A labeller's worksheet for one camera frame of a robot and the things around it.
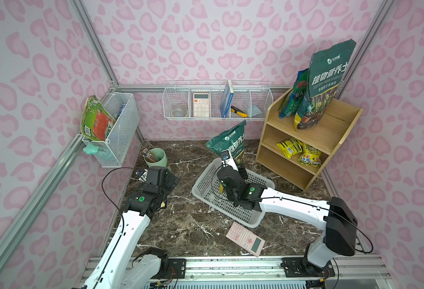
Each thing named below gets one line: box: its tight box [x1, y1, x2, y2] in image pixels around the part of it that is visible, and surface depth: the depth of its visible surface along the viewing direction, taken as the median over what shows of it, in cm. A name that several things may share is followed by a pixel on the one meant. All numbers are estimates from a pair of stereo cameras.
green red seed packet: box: [80, 94, 116, 142], surface depth 73 cm
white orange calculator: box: [192, 92, 211, 118], surface depth 97 cm
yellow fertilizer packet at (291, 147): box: [275, 137, 304, 160], surface depth 91 cm
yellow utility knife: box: [230, 105, 249, 119], surface depth 99 cm
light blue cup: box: [251, 104, 262, 117], surface depth 102 cm
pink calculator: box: [225, 221, 266, 258], surface depth 82 cm
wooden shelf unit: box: [256, 98, 364, 191], surface depth 86 cm
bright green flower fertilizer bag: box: [278, 68, 309, 119], surface depth 78 cm
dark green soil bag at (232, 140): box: [205, 119, 247, 161], surface depth 75 cm
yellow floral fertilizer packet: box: [297, 142, 322, 167], surface depth 86 cm
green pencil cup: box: [142, 148, 172, 172], surface depth 94 cm
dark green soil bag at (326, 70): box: [293, 39, 357, 130], surface depth 67 cm
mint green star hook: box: [82, 142, 100, 155], surface depth 63 cm
